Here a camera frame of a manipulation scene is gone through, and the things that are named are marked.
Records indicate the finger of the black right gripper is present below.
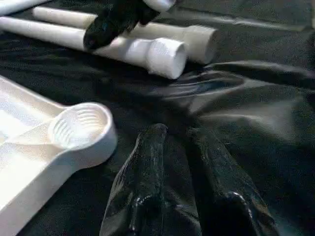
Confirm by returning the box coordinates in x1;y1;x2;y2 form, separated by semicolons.
83;0;163;51

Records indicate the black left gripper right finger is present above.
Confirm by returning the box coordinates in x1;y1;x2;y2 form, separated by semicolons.
187;126;282;236

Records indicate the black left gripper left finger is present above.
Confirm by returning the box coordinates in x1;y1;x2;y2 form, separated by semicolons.
98;123;169;236

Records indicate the white plastic table leg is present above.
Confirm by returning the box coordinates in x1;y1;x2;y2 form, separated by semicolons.
32;6;220;65
0;16;188;80
0;0;51;16

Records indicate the white plastic table top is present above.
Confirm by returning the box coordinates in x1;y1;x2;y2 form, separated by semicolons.
0;76;119;236

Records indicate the black work surface mat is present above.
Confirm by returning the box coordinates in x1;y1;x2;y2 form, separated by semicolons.
0;0;315;236

